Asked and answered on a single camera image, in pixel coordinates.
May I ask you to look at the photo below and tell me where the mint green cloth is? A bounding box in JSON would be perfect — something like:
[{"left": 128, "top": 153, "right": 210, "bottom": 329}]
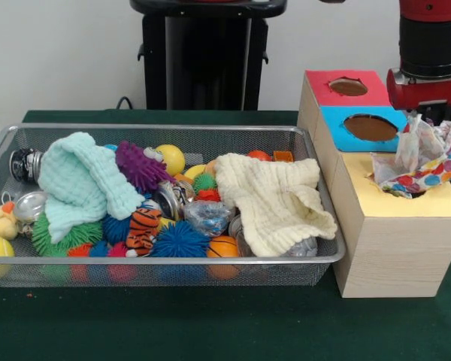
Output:
[{"left": 37, "top": 131, "right": 146, "bottom": 244}]

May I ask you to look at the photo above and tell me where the colourful printed cloth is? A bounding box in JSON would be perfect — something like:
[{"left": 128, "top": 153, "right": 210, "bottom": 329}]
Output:
[{"left": 370, "top": 114, "right": 451, "bottom": 199}]

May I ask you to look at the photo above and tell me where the small orange basketball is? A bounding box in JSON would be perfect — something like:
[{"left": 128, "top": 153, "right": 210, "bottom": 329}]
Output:
[{"left": 206, "top": 235, "right": 241, "bottom": 259}]

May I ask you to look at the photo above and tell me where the yellow plush duck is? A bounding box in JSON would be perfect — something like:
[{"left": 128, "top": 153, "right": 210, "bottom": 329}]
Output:
[{"left": 0, "top": 202, "right": 19, "bottom": 241}]

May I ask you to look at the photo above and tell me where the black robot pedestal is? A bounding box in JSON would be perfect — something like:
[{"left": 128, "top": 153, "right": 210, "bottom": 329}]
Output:
[{"left": 129, "top": 0, "right": 289, "bottom": 111}]

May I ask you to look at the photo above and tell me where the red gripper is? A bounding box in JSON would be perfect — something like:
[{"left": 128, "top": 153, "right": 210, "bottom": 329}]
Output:
[{"left": 386, "top": 67, "right": 451, "bottom": 112}]

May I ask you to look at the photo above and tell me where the blue spiky ball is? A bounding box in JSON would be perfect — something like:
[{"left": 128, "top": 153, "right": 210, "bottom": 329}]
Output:
[{"left": 150, "top": 220, "right": 211, "bottom": 259}]

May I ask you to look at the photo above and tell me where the green spiky ball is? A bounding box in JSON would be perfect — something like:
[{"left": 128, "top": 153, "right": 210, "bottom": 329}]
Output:
[{"left": 32, "top": 210, "right": 104, "bottom": 257}]

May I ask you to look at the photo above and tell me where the wire mesh bin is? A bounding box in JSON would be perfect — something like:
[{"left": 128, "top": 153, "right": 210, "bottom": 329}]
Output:
[{"left": 0, "top": 123, "right": 347, "bottom": 289}]

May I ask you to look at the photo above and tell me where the purple spiky toy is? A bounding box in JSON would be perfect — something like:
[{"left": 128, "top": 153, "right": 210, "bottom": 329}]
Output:
[{"left": 115, "top": 141, "right": 176, "bottom": 191}]

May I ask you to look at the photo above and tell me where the wooden box with three holes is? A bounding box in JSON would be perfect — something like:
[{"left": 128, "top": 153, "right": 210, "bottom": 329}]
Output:
[{"left": 296, "top": 69, "right": 451, "bottom": 299}]

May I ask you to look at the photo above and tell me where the cream knitted cloth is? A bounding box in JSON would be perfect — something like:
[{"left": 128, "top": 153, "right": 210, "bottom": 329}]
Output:
[{"left": 213, "top": 152, "right": 339, "bottom": 258}]

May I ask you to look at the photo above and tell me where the tiger plush toy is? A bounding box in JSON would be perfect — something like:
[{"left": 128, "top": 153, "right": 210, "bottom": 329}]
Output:
[{"left": 126, "top": 207, "right": 165, "bottom": 257}]

